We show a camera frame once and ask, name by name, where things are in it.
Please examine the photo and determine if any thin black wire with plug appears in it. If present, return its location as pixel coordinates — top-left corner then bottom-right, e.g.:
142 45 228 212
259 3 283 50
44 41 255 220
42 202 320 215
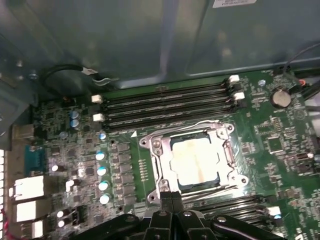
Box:
283 41 320 77

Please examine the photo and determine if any blue rear port connector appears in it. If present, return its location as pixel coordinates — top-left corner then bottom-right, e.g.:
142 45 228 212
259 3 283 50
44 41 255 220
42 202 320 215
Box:
24 145 48 177

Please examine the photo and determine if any thin metal locking lever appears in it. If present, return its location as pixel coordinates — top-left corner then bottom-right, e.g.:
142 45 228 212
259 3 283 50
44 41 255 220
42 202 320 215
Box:
148 119 221 141

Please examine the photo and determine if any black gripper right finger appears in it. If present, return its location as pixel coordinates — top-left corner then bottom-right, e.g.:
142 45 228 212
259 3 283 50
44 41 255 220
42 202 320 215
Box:
173 190 288 240

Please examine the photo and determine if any black RAM slot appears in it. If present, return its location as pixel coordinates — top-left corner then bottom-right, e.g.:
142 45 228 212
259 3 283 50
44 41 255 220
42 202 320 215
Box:
91 74 241 105
91 91 246 123
102 103 238 129
182 193 267 205
101 86 245 112
186 199 273 212
199 206 282 222

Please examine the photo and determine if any black PC case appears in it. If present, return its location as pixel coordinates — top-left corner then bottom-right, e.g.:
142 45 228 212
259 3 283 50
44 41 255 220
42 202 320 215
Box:
0 0 320 240

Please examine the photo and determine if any thick black cable bundle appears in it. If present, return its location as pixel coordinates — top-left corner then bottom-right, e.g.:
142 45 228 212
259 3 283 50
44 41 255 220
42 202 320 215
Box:
298 71 320 102

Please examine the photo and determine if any silver CPU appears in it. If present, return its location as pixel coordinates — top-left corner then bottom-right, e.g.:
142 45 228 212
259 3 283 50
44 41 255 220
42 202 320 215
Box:
169 138 221 193

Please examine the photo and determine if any silver rear port block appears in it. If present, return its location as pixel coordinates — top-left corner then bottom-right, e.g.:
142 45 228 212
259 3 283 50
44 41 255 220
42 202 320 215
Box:
8 174 48 202
15 199 53 224

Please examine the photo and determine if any black cable loop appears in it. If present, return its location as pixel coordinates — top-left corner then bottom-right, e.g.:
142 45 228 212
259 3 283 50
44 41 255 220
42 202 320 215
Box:
44 63 100 97

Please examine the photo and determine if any CPU socket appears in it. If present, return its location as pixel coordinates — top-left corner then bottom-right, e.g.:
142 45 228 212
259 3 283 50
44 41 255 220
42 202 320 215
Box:
139 119 250 202

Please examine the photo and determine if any round coin battery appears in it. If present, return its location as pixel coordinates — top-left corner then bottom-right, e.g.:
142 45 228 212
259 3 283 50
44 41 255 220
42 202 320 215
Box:
269 87 293 110

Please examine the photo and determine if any metal socket cover frame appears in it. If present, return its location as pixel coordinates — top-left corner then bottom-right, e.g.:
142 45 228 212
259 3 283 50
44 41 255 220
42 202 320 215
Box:
149 126 240 193

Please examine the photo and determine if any green motherboard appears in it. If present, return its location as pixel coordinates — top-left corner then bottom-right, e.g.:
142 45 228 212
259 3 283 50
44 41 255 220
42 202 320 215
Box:
4 67 320 240

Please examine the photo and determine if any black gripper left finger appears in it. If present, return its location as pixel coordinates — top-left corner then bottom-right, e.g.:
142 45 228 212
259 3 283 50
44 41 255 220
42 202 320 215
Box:
71 191 174 240

